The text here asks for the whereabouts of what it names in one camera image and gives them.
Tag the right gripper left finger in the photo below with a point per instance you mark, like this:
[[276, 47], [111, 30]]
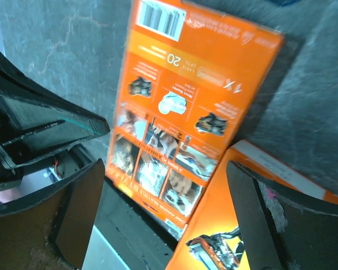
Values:
[[51, 228]]

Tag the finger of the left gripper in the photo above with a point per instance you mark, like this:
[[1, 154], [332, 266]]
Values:
[[36, 123]]

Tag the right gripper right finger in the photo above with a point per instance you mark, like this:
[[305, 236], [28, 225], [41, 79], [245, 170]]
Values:
[[282, 228]]

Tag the orange Gillette Fusion box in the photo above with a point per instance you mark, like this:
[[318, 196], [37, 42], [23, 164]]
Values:
[[212, 239]]

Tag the orange razor box back-side up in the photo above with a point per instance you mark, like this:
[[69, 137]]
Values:
[[189, 75]]

